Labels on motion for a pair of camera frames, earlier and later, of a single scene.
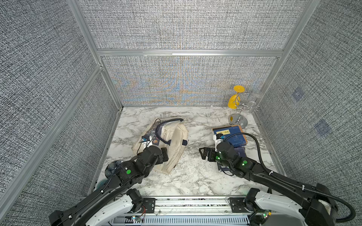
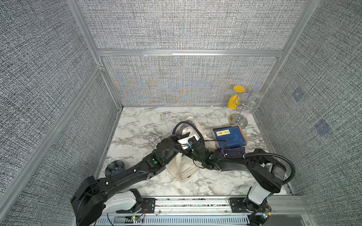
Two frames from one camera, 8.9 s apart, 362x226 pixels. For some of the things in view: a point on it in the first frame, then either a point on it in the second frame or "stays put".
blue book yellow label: x=234 y=134 stays put
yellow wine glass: x=234 y=100 stays put
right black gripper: x=212 y=151 -> x=189 y=151
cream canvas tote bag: x=170 y=133 -> x=181 y=167
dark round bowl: x=111 y=166 stays put
